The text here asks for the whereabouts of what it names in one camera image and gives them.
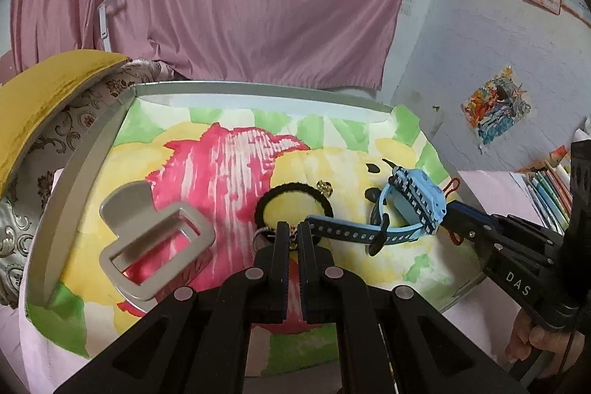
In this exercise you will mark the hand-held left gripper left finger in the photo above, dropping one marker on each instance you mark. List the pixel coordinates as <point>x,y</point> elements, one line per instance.
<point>281,255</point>

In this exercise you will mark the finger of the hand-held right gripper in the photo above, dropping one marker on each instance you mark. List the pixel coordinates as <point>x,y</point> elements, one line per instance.
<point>466,237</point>
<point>468,211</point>

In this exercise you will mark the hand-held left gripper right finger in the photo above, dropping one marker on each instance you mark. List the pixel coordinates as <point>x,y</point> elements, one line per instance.
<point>305,255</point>

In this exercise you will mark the blue smartwatch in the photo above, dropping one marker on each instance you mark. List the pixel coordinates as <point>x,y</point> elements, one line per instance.
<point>415,195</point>

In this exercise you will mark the person's right hand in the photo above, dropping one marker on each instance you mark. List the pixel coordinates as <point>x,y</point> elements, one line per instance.
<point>519,336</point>

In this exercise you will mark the pink table cloth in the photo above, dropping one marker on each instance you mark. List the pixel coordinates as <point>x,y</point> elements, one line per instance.
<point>475,186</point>

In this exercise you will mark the stack of books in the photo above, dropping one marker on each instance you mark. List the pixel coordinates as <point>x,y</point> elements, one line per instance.
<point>547,195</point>

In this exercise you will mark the colourful painted metal tray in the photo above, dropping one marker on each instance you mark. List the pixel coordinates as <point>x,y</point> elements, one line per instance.
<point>184,172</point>

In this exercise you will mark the floral patterned pillow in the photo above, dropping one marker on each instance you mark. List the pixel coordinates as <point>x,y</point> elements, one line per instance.
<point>74,121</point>

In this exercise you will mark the white desk lamp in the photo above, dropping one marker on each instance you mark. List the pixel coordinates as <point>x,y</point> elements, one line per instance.
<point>105,29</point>

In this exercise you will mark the yellow pillow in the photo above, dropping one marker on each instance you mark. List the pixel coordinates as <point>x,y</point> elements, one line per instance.
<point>41,94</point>

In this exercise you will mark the colourful wall drawing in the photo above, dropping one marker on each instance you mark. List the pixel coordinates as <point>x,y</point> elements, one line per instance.
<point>496,110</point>

